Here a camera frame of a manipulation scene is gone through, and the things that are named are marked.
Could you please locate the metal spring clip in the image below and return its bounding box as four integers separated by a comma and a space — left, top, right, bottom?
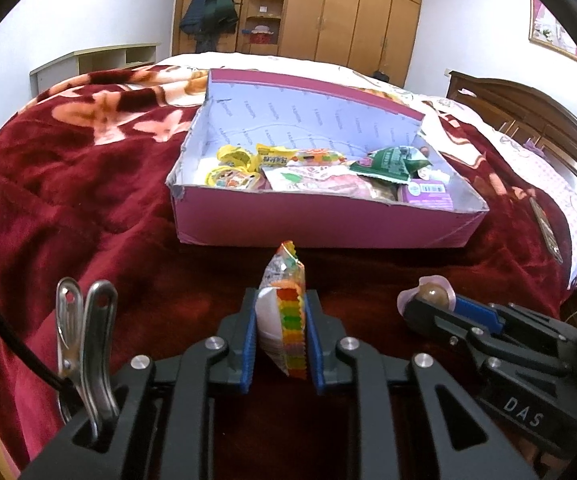
56, 277, 119, 436

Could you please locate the white peach jelly pouch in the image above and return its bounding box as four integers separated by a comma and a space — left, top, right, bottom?
263, 165, 374, 196

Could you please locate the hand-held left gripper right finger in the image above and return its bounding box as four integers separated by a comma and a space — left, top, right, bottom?
304, 287, 539, 480

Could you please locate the wooden wardrobe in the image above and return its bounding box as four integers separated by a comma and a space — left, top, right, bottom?
171, 0, 425, 86

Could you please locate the dark flat patterned strip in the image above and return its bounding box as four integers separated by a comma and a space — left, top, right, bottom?
529, 197, 564, 263

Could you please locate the framed wall poster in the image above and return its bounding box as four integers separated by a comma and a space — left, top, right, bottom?
528, 0, 577, 66

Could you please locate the rainbow gummy packet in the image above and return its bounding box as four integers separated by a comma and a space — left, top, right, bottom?
258, 241, 309, 378

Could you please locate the dark blue hanging coat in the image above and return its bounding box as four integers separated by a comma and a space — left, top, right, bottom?
179, 0, 214, 36

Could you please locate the large green packet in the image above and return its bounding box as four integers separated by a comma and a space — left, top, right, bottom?
349, 145, 434, 181

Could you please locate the red floral blanket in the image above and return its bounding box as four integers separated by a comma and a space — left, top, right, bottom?
0, 62, 574, 461

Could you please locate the lilac checked bed sheet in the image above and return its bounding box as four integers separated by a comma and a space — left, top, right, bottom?
156, 52, 577, 291

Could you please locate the purple foil packet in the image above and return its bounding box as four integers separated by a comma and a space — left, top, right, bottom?
398, 180, 455, 211

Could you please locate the low white shelf unit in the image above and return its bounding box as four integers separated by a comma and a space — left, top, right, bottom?
29, 42, 162, 95

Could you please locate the brown jelly cup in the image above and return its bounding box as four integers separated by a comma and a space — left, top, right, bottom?
397, 276, 455, 316

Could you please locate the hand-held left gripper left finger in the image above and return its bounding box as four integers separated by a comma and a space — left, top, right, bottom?
18, 287, 260, 480

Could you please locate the pink cardboard box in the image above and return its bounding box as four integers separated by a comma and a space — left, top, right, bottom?
166, 67, 489, 250

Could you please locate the orange printed packet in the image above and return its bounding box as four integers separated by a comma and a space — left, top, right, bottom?
288, 147, 349, 166

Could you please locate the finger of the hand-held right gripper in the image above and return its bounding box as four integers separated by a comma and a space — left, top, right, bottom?
455, 295, 577, 362
402, 299, 490, 362

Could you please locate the small yellow candy packet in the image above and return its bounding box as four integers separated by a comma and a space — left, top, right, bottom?
217, 144, 254, 167

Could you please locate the yellow jelly cup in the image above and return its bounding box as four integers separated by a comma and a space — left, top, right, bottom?
204, 167, 262, 190

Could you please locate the large yellow packet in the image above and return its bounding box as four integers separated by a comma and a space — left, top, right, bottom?
256, 144, 299, 168

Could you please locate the wooden headboard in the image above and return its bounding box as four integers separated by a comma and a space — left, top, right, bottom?
445, 70, 577, 201

